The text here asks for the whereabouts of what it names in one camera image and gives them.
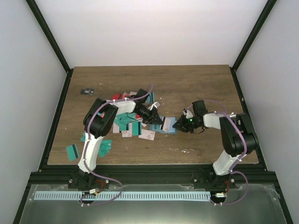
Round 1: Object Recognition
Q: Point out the teal VIP card front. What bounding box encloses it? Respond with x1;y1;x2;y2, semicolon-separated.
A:
98;140;112;158

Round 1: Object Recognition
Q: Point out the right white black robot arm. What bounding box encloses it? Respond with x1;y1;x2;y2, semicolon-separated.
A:
173;100;259;188

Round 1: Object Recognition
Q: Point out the teal vip card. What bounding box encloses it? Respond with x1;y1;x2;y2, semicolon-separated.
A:
114;113;136;126
98;140;112;158

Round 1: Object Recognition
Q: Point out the small black card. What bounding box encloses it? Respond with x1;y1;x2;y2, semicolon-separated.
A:
80;88;94;95

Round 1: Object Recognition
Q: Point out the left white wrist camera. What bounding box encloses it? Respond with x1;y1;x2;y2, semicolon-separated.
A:
148;102;160;111

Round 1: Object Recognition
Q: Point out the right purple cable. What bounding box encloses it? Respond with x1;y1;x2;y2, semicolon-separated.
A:
185;99;249;206

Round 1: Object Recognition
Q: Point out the white card red pattern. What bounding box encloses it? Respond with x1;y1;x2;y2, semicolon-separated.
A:
138;129;156;140

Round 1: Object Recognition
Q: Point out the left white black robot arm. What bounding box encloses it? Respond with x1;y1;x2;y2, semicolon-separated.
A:
76;89;163;189

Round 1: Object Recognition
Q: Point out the blue leather card holder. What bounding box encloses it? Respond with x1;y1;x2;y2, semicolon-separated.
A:
149;116;177;134

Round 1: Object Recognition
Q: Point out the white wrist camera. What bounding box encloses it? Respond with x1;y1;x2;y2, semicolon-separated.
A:
148;102;160;111
183;108;193;119

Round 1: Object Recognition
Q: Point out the teal striped card upright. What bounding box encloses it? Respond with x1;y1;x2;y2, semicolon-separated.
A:
132;121;142;136

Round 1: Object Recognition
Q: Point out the black aluminium frame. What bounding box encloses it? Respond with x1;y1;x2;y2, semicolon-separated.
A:
14;0;293;224

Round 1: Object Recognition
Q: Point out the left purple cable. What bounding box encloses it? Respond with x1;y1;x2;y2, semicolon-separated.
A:
80;84;154;207

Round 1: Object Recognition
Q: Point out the teal striped card left edge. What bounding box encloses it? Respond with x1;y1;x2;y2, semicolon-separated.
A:
66;144;79;161

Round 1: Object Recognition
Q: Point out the light blue slotted rail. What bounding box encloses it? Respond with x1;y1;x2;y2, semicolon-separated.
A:
34;191;211;202

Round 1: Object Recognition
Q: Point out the purple cable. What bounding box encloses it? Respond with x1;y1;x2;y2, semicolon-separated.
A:
185;99;249;206
80;84;154;207

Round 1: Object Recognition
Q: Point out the teal VIP card centre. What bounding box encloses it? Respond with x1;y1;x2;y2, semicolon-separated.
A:
114;113;136;126

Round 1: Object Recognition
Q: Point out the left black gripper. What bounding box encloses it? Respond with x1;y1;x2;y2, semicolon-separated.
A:
135;106;163;125

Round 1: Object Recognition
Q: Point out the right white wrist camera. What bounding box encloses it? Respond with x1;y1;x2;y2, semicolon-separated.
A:
183;108;193;119

